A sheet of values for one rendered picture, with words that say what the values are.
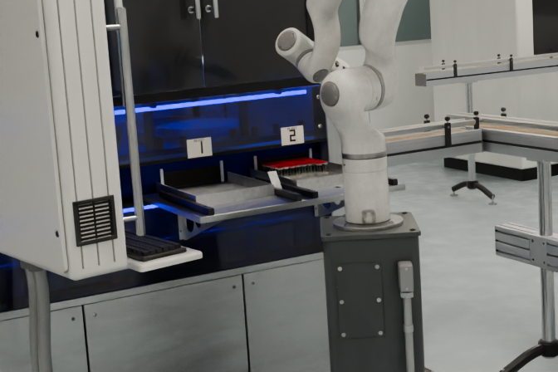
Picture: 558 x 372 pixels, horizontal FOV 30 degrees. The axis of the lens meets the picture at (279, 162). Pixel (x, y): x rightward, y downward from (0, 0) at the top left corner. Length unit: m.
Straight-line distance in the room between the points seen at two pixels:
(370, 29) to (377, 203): 0.46
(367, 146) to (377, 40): 0.28
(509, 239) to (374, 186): 1.43
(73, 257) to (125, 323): 0.73
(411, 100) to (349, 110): 6.67
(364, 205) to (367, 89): 0.31
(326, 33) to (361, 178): 0.40
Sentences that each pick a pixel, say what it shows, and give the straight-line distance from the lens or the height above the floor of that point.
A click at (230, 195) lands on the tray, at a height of 0.90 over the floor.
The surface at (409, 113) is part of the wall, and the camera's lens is 9.33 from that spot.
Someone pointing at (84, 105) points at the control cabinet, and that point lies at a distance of 2.66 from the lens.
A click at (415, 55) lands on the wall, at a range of 9.34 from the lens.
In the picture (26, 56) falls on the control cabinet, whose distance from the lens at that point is 2.71.
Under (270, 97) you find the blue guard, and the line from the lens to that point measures 3.46.
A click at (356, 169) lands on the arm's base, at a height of 1.02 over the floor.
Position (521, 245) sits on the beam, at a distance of 4.06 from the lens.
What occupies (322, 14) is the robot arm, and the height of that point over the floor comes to 1.43.
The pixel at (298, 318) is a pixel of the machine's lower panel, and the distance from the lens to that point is 3.64.
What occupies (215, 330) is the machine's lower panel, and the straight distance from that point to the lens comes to 3.51.
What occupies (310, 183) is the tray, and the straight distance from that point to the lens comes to 3.26.
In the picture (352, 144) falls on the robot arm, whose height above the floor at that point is 1.09.
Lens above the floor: 1.47
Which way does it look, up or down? 9 degrees down
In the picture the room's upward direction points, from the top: 4 degrees counter-clockwise
